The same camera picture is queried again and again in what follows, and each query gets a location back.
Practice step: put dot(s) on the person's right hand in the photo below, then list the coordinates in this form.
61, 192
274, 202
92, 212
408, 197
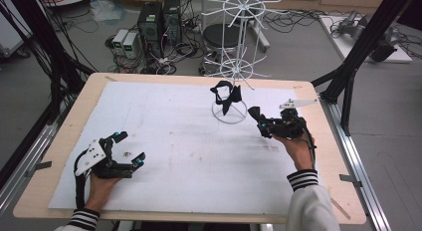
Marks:
298, 151

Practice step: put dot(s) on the black metal frame post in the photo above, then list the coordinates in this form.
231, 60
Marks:
46, 42
365, 45

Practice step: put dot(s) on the black bow tie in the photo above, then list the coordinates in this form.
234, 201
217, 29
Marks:
217, 91
228, 108

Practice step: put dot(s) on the grey metal table clamp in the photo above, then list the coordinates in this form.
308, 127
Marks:
350, 180
39, 166

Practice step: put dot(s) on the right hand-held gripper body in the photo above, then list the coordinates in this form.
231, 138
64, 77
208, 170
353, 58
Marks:
287, 126

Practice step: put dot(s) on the grey device on platform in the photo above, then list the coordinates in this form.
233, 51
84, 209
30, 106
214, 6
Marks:
351, 25

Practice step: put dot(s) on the white foam mat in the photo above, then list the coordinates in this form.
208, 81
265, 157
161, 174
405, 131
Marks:
182, 151

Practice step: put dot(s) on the clear plastic bag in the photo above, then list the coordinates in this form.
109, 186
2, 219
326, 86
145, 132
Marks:
106, 12

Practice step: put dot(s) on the white floor platform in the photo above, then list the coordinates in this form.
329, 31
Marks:
345, 48

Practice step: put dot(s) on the white table leg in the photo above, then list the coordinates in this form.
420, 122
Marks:
262, 38

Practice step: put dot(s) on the white power supply unit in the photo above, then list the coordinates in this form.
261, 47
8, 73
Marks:
118, 40
131, 45

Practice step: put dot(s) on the round white table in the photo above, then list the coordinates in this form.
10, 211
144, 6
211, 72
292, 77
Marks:
71, 0

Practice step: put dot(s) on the black round stool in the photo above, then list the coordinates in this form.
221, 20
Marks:
217, 35

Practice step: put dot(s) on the white cabinet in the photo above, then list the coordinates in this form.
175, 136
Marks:
11, 32

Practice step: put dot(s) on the aluminium rail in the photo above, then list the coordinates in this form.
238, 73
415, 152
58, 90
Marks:
23, 168
361, 171

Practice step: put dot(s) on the black device on platform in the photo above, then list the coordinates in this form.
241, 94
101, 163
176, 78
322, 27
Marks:
383, 50

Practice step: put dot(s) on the large black computer tower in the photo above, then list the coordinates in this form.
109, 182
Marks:
150, 28

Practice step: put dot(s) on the thin wooden strip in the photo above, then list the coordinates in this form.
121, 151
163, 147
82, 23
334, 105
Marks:
341, 209

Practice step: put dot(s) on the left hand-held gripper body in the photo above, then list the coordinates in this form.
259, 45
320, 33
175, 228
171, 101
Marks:
91, 156

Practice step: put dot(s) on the person's left hand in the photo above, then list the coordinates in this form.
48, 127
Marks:
99, 191

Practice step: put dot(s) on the slim black computer tower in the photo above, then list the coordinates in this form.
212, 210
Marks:
172, 22

